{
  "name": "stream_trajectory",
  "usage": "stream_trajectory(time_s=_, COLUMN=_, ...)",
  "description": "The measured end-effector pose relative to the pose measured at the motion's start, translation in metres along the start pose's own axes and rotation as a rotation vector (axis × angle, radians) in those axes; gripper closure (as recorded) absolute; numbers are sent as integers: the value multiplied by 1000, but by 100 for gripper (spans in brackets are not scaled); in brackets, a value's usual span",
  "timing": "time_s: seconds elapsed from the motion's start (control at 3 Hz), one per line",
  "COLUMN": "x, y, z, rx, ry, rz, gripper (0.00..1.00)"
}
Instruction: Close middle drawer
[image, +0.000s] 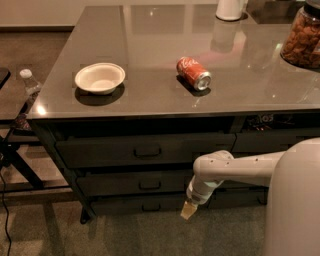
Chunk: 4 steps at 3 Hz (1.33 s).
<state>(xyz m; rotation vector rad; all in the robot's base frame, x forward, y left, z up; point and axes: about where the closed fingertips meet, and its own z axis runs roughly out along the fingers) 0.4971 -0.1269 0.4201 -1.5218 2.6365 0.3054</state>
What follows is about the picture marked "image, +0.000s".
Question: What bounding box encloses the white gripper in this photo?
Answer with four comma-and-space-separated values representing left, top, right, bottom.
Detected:
180, 186, 212, 220

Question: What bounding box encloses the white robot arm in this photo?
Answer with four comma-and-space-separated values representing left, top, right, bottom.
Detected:
181, 138, 320, 256

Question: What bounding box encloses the red soda can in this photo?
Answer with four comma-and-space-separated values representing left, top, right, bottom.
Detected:
176, 57, 212, 91

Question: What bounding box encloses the white paper bowl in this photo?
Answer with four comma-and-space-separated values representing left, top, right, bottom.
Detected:
74, 63, 125, 95

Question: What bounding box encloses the clear plastic water bottle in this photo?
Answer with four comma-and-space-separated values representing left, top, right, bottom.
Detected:
14, 69, 42, 132

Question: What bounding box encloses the glass jar of snacks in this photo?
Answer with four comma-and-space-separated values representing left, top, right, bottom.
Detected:
280, 0, 320, 69

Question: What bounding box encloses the white cylindrical container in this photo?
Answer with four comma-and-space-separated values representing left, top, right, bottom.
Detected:
216, 0, 245, 21

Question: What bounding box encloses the dark side table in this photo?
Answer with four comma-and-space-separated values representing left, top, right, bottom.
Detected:
0, 67, 69, 198

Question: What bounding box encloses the dark drawer cabinet frame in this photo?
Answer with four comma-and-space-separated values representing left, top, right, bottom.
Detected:
32, 113, 320, 218

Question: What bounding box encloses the black cable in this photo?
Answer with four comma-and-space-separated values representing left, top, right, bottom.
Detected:
0, 166, 14, 256

